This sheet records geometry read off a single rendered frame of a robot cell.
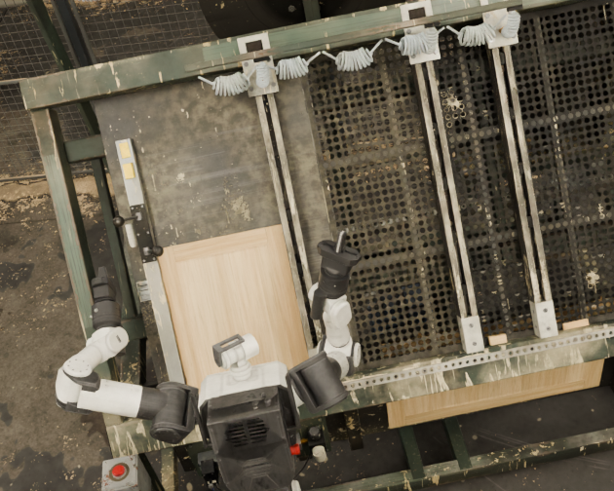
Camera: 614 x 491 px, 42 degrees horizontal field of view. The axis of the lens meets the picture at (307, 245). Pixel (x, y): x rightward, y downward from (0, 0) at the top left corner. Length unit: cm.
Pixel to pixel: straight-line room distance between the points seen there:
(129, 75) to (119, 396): 104
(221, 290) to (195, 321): 14
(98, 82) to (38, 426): 206
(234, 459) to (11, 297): 287
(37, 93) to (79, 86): 14
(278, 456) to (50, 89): 138
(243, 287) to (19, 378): 197
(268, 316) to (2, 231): 289
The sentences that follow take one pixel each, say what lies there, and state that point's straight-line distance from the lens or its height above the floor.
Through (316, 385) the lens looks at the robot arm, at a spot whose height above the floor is 133.
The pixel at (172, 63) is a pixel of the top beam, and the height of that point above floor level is 185.
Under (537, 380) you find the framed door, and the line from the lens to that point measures 346.
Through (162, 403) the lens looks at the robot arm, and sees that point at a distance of 233.
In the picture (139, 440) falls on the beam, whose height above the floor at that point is 85.
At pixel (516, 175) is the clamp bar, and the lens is 280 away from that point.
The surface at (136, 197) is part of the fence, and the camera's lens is 276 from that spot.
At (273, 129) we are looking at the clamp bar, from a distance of 272.
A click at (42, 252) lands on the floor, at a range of 510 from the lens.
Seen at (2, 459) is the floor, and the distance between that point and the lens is 422.
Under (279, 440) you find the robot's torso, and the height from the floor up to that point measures 133.
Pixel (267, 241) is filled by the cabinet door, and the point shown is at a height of 130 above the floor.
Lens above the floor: 320
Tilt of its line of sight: 44 degrees down
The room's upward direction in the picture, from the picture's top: 11 degrees counter-clockwise
